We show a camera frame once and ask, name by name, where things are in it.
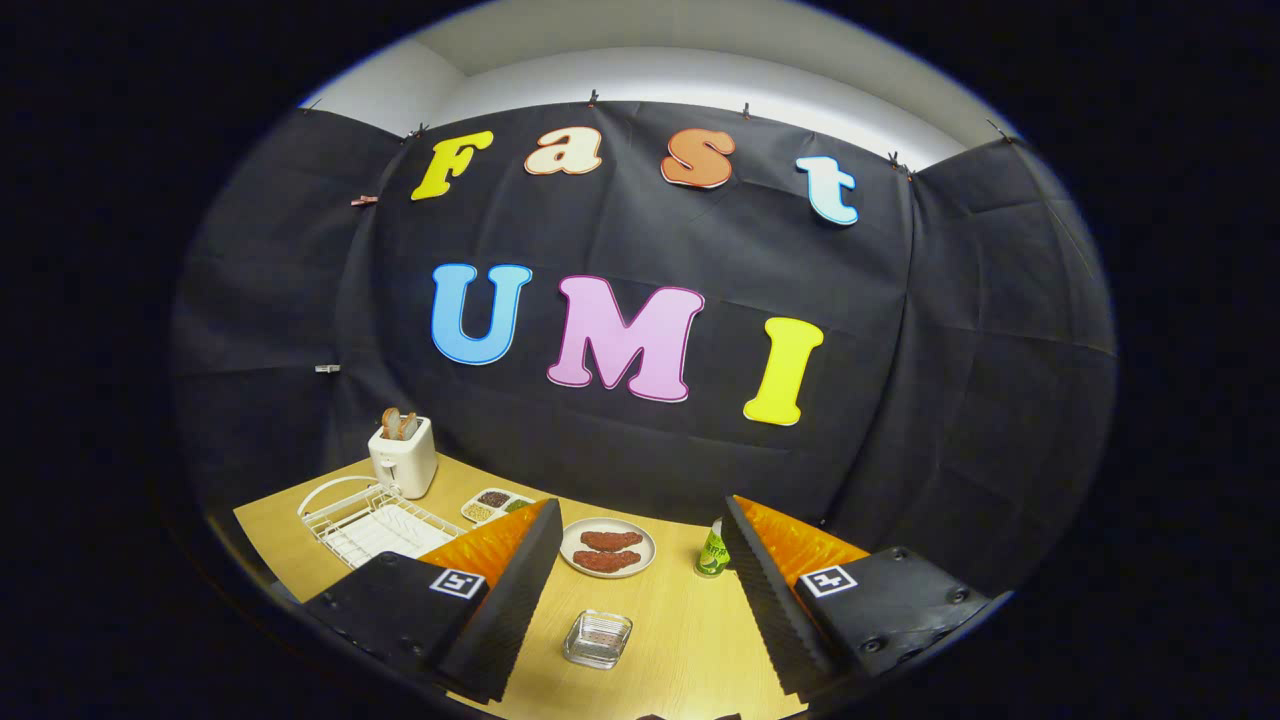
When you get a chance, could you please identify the black backdrop cloth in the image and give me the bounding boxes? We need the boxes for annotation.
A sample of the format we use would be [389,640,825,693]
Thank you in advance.
[170,100,1119,601]

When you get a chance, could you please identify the white plate with meat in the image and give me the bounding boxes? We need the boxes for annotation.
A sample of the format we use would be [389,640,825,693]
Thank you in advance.
[560,517,657,579]

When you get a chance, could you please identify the green label drink bottle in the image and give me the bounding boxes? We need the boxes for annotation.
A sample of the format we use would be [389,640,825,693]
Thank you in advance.
[695,517,736,579]

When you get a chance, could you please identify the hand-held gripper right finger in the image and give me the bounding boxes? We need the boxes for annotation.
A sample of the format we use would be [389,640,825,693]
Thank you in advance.
[722,494,1006,704]

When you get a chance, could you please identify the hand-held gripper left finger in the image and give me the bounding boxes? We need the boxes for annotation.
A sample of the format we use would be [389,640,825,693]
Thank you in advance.
[303,497,564,704]

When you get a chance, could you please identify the white divided bean dish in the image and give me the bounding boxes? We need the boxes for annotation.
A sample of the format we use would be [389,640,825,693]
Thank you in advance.
[460,488,536,527]

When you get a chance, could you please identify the white wire dish rack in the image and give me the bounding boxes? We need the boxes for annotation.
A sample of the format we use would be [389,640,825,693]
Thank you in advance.
[297,476,466,570]

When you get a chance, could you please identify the metal wire basket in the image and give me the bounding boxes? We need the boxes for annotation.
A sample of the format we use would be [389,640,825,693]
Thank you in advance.
[562,609,634,670]

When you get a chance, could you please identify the white toaster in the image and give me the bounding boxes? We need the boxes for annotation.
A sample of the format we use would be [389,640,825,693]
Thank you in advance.
[367,415,439,500]

